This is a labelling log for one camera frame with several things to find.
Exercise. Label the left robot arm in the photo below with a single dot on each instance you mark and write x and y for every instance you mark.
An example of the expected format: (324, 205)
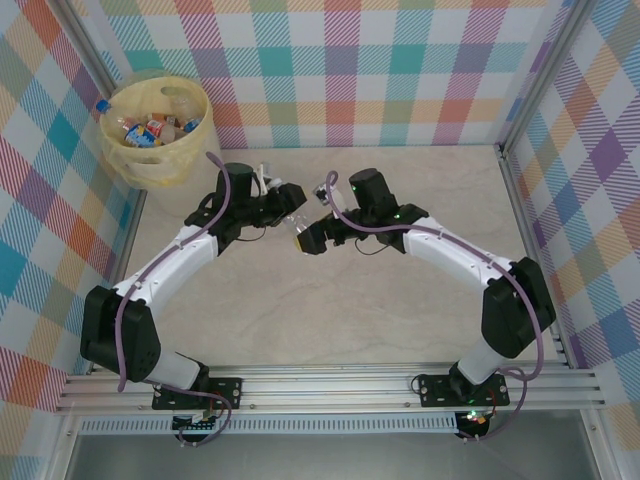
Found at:
(165, 265)

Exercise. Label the brown label plastic bottle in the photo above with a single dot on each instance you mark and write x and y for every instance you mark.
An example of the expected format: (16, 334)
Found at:
(174, 121)

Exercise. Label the aluminium frame post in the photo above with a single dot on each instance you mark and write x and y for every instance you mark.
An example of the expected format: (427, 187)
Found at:
(545, 75)
(85, 30)

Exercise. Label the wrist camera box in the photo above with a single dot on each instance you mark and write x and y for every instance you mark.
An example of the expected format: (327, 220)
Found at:
(325, 192)
(265, 177)

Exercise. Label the aluminium side rail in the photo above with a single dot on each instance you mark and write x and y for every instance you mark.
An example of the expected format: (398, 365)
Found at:
(520, 200)
(131, 230)

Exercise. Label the small circuit board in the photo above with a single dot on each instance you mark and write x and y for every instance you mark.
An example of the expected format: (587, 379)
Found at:
(195, 425)
(472, 420)

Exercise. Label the grey steel shelf panel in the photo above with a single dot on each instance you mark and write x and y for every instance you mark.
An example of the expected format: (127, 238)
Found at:
(325, 457)

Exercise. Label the white plastic bin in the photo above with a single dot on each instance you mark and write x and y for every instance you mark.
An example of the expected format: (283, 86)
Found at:
(200, 165)

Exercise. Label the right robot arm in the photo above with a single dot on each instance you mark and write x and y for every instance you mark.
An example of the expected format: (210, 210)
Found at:
(450, 250)

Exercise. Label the dark blue label water bottle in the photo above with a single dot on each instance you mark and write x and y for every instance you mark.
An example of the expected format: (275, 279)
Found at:
(192, 124)

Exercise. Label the orange cap peach bottle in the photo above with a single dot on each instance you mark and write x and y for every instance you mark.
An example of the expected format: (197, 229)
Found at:
(156, 129)

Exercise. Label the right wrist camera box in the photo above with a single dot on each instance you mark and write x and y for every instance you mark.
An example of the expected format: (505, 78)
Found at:
(325, 192)

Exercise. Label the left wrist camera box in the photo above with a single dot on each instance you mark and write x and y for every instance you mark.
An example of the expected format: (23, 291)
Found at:
(265, 177)

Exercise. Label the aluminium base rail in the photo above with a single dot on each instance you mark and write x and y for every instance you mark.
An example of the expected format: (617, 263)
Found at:
(325, 385)

